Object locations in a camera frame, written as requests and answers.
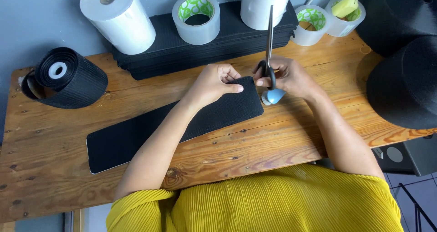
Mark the person's left hand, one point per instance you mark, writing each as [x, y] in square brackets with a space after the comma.
[210, 85]

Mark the person's right hand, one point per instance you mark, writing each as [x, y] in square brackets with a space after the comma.
[292, 76]

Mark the black fabric strip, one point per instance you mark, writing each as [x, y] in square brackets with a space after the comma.
[136, 140]

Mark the clear tape roll green core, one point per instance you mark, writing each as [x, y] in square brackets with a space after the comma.
[307, 36]
[198, 29]
[341, 27]

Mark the stack of black fabric pieces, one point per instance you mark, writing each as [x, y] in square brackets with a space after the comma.
[177, 54]

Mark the white paper roll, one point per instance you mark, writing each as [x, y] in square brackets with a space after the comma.
[259, 6]
[119, 18]

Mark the yellow sponge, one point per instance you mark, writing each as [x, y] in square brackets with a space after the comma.
[344, 6]

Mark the large black fabric roll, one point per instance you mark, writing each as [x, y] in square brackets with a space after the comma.
[406, 88]
[399, 17]

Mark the yellow pleated shirt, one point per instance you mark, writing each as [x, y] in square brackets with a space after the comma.
[273, 204]

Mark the black fabric roll white core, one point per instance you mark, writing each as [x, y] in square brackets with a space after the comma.
[73, 82]

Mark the grey box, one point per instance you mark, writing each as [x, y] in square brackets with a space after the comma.
[416, 157]

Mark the wooden table leg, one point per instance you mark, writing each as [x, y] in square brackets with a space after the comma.
[77, 221]

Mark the black metal frame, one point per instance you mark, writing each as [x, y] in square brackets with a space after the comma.
[418, 211]

